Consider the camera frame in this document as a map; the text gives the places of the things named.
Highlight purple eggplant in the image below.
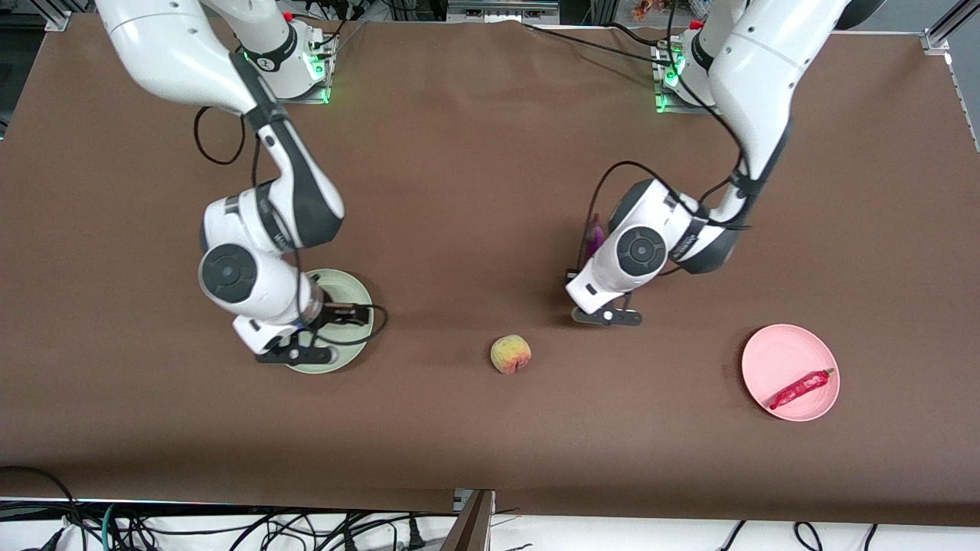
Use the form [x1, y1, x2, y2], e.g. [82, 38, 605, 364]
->
[584, 214, 607, 261]

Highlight yellow pink peach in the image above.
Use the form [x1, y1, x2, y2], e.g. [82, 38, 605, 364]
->
[490, 334, 532, 376]

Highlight red chili pepper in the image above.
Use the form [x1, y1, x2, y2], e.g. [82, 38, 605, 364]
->
[769, 368, 835, 411]

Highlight pale green round plate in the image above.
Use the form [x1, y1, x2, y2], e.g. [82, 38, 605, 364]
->
[283, 268, 375, 375]

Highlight brown table cloth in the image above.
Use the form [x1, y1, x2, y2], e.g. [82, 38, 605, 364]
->
[0, 14, 980, 529]

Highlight pink round plate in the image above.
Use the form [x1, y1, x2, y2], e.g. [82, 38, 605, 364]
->
[741, 324, 841, 422]

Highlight brown angled bar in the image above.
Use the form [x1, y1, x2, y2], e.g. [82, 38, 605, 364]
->
[442, 490, 495, 551]

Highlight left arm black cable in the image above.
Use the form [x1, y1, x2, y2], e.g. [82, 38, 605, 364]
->
[573, 31, 766, 278]

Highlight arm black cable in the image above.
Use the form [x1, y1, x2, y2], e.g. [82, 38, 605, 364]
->
[193, 106, 388, 349]
[573, 31, 766, 278]

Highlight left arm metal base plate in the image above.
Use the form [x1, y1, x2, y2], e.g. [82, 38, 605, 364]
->
[655, 42, 737, 116]

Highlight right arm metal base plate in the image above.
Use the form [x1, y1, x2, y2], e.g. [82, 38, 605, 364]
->
[251, 31, 333, 105]

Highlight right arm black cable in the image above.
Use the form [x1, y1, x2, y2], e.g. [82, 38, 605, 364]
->
[193, 106, 388, 349]

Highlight black cable on cloth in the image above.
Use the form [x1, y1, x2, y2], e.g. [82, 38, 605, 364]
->
[521, 21, 676, 67]

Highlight black floor cable bundle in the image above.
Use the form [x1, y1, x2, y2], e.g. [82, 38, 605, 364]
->
[0, 465, 430, 551]

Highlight grey metal frame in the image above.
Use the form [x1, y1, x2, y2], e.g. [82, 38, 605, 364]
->
[446, 0, 561, 24]

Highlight grey cable on cloth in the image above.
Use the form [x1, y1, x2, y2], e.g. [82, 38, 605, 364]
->
[334, 21, 370, 56]

